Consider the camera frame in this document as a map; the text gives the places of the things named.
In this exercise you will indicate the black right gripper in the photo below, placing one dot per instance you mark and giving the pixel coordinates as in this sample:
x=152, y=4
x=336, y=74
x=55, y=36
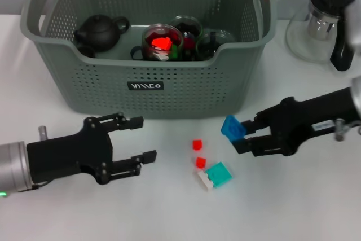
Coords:
x=299, y=122

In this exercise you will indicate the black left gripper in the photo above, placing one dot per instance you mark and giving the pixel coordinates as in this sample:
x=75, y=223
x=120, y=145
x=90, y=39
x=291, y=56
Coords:
x=67, y=153

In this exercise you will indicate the blue toy brick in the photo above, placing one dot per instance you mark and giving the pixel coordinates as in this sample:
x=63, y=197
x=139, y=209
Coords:
x=232, y=128

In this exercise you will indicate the teal square toy brick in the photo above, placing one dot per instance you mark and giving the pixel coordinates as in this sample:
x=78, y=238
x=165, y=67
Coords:
x=220, y=174

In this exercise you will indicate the white toy brick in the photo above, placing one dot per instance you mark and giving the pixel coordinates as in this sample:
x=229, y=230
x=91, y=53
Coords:
x=204, y=181

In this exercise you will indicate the clear transparent toy brick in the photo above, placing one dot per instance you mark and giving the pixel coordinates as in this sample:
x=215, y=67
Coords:
x=162, y=57

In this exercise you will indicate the glass teacup black base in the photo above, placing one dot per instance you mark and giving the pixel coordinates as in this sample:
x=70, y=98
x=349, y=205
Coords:
x=148, y=52
x=208, y=46
x=187, y=25

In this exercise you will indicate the bright red sloped toy brick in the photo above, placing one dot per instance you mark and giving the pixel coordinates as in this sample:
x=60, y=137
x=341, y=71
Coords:
x=161, y=43

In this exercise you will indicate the dark red long toy brick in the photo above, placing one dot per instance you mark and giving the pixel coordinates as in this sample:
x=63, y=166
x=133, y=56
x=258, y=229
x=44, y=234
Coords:
x=189, y=44

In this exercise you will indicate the grey perforated plastic storage bin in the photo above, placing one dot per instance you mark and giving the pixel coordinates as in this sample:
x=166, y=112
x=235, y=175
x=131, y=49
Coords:
x=112, y=102

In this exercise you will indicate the small red toy brick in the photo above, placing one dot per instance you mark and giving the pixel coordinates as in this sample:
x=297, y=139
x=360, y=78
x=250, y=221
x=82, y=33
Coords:
x=197, y=144
x=200, y=162

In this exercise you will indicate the black ceramic teapot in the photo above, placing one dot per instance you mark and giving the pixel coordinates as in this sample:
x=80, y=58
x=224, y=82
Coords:
x=98, y=33

